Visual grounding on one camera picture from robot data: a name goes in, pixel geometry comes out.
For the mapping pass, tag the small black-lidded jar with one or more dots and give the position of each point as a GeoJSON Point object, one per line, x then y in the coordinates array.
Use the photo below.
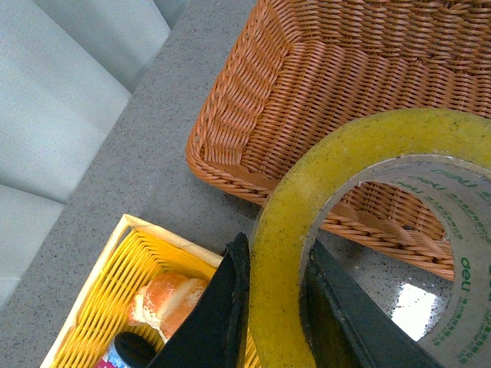
{"type": "Point", "coordinates": [127, 350]}

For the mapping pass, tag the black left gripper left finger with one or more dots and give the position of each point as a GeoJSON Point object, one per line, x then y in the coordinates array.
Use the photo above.
{"type": "Point", "coordinates": [215, 333]}

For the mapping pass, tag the brown wicker basket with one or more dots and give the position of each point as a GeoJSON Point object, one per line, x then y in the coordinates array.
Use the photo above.
{"type": "Point", "coordinates": [301, 69]}

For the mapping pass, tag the yellow woven basket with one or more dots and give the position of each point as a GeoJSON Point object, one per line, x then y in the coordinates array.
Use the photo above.
{"type": "Point", "coordinates": [136, 252]}

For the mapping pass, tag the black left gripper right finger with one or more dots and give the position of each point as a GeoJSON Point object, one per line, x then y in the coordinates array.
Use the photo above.
{"type": "Point", "coordinates": [344, 326]}

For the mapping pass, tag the toy croissant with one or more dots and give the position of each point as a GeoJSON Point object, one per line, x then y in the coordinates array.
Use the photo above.
{"type": "Point", "coordinates": [166, 302]}

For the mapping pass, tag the white curtain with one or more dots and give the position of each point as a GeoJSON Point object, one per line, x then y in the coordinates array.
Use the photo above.
{"type": "Point", "coordinates": [68, 69]}

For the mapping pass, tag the yellow tape roll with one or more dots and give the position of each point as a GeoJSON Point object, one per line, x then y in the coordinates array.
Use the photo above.
{"type": "Point", "coordinates": [416, 184]}

